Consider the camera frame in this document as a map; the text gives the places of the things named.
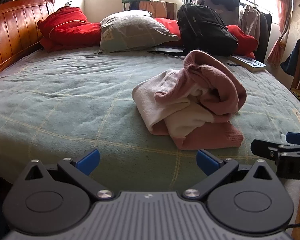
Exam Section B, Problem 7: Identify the black backpack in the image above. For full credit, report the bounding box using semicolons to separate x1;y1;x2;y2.
177;4;239;57

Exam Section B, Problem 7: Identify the hanging dark coat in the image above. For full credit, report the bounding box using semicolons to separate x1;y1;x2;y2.
259;9;270;63

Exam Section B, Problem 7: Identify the orange tied curtain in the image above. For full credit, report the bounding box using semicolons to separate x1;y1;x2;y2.
267;0;294;67

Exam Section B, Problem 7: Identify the thick paperback book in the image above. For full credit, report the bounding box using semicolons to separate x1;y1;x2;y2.
230;55;267;72

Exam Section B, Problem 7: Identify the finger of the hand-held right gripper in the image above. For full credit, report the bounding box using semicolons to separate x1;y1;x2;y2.
251;139;290;159
286;132;300;145

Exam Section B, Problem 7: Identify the grey flat bag black strap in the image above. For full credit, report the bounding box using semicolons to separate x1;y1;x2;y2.
147;45;186;56

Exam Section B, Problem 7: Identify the hanging beige shirt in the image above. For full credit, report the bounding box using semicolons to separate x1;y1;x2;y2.
238;4;261;42

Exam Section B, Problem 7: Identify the brown cardboard box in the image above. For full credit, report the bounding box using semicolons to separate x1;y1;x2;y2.
164;2;177;18

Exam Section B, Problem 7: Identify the pink and white sweater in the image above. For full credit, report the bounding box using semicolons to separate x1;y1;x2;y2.
132;49;247;150

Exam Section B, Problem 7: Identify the red pillow with piping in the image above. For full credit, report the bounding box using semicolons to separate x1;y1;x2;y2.
37;6;102;52

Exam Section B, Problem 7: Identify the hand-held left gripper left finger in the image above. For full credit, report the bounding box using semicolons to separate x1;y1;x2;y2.
22;149;115;201

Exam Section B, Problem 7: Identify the grey green pillow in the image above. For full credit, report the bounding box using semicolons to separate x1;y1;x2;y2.
94;10;180;54

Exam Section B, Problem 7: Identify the peach cloth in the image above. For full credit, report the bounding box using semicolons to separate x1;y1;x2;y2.
139;0;166;18

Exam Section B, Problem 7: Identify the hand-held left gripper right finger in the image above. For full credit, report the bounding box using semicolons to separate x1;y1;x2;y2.
182;149;277;202

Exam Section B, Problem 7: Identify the wooden headboard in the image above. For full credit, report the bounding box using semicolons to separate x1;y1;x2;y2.
0;0;55;80

